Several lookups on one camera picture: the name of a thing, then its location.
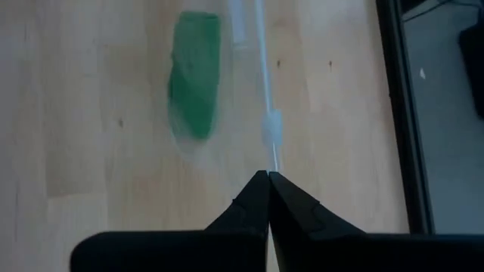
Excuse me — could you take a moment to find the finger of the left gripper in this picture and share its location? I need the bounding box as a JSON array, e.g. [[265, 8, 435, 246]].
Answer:
[[70, 170, 271, 272], [268, 172, 484, 272]]

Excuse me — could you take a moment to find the green elastic bandage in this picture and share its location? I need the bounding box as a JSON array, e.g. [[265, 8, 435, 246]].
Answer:
[[167, 11, 222, 141]]

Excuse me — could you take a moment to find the small clear zip bag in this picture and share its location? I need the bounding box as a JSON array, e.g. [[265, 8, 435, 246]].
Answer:
[[166, 0, 284, 173]]

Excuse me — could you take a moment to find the black aluminium table frame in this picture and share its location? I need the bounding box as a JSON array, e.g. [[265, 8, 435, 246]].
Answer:
[[374, 0, 436, 235]]

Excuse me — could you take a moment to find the black box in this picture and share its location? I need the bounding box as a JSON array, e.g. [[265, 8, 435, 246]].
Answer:
[[458, 22, 484, 122]]

